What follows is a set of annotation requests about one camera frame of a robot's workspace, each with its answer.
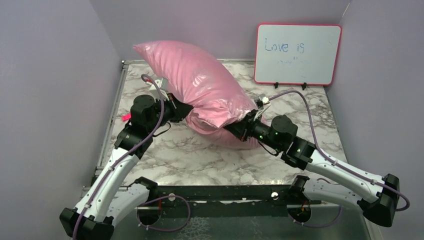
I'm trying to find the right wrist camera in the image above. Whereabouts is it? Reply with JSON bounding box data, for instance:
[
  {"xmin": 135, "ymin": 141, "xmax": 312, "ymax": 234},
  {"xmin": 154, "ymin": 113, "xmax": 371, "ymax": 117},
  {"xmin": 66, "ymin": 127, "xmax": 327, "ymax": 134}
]
[{"xmin": 253, "ymin": 94, "xmax": 270, "ymax": 110}]

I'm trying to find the pink marker pen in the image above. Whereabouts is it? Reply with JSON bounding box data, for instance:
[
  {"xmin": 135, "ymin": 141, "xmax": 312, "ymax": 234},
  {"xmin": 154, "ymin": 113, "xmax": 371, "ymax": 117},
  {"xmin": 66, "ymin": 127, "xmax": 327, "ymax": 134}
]
[{"xmin": 121, "ymin": 113, "xmax": 131, "ymax": 122}]

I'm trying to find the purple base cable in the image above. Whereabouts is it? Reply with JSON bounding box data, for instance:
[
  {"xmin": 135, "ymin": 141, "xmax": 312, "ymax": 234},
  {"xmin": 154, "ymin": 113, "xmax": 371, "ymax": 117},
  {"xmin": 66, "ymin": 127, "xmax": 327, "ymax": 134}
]
[
  {"xmin": 136, "ymin": 194, "xmax": 192, "ymax": 233},
  {"xmin": 287, "ymin": 205, "xmax": 343, "ymax": 229}
]

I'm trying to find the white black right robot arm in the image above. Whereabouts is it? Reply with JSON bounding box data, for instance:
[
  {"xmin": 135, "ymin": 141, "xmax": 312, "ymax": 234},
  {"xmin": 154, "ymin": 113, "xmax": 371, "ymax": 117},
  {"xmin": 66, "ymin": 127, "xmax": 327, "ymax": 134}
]
[{"xmin": 224, "ymin": 110, "xmax": 400, "ymax": 228}]

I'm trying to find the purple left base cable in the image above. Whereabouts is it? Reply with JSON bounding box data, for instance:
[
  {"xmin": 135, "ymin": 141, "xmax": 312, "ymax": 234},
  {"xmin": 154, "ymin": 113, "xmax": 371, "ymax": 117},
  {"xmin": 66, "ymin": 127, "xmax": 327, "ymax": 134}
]
[{"xmin": 136, "ymin": 194, "xmax": 192, "ymax": 233}]

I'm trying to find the aluminium table frame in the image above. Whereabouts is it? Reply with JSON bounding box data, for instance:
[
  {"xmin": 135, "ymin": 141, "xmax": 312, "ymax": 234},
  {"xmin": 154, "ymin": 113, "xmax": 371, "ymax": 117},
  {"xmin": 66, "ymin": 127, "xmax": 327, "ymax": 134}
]
[{"xmin": 81, "ymin": 59, "xmax": 256, "ymax": 200}]

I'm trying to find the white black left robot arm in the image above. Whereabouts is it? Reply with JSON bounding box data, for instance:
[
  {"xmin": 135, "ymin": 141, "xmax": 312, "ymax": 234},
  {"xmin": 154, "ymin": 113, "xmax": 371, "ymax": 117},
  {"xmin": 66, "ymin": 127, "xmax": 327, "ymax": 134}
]
[{"xmin": 59, "ymin": 93, "xmax": 193, "ymax": 240}]

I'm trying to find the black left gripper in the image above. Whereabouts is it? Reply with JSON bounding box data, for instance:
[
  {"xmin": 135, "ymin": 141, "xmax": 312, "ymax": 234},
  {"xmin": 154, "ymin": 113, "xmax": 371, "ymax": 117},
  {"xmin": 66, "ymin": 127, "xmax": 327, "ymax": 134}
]
[{"xmin": 147, "ymin": 92, "xmax": 194, "ymax": 134}]

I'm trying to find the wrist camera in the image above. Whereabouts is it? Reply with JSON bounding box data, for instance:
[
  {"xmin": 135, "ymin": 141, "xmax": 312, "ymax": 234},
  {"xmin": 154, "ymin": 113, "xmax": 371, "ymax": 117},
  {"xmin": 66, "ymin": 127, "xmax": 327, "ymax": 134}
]
[
  {"xmin": 253, "ymin": 94, "xmax": 270, "ymax": 110},
  {"xmin": 149, "ymin": 77, "xmax": 168, "ymax": 99}
]

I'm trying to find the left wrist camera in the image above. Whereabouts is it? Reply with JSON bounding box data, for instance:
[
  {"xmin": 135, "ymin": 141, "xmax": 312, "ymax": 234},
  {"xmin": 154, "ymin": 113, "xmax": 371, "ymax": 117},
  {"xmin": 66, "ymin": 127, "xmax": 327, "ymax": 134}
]
[{"xmin": 149, "ymin": 77, "xmax": 168, "ymax": 99}]

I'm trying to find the pink-framed whiteboard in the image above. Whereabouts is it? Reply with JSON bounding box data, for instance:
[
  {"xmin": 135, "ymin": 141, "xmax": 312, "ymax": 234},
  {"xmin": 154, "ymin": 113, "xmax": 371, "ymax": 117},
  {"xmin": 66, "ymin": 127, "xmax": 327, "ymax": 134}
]
[{"xmin": 253, "ymin": 23, "xmax": 342, "ymax": 86}]

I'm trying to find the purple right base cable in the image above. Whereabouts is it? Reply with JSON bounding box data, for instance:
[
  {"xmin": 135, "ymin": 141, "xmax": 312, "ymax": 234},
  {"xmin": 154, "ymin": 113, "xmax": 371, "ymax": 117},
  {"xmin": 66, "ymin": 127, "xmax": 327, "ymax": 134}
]
[{"xmin": 287, "ymin": 205, "xmax": 343, "ymax": 229}]

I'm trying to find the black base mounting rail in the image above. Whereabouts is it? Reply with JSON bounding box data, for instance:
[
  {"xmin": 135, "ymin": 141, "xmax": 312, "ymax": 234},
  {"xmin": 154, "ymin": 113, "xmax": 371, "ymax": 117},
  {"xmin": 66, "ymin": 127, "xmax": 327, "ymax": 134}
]
[{"xmin": 135, "ymin": 184, "xmax": 320, "ymax": 220}]

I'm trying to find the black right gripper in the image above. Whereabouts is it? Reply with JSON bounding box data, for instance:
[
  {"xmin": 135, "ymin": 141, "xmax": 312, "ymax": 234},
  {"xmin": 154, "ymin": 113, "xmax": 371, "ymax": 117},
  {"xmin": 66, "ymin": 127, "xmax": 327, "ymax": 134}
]
[{"xmin": 224, "ymin": 108, "xmax": 283, "ymax": 152}]

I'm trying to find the pink pillowcase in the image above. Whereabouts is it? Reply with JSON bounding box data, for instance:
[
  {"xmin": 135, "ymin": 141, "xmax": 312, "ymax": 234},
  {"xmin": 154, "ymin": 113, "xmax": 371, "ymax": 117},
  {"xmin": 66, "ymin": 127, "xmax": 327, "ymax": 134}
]
[{"xmin": 133, "ymin": 40, "xmax": 260, "ymax": 150}]

